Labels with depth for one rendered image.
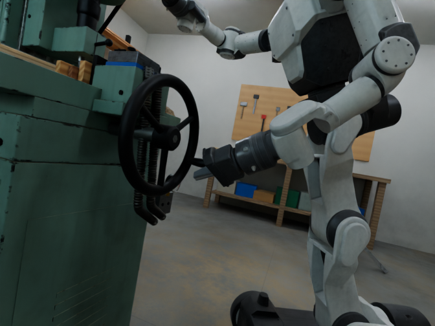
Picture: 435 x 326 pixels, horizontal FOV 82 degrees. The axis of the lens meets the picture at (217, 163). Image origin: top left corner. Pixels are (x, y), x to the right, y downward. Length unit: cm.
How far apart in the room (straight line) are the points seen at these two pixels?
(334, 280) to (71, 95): 92
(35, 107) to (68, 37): 33
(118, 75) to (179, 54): 412
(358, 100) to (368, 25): 18
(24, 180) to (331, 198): 81
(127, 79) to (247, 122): 347
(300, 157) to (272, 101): 349
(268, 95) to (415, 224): 269
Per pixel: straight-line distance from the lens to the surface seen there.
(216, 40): 127
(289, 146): 56
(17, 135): 60
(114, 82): 68
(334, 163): 85
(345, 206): 92
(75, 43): 86
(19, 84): 60
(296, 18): 84
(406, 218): 425
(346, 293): 103
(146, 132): 63
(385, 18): 71
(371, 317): 118
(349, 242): 90
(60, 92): 64
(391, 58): 65
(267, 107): 404
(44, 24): 93
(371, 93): 64
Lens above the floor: 80
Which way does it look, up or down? 2 degrees down
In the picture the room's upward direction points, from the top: 10 degrees clockwise
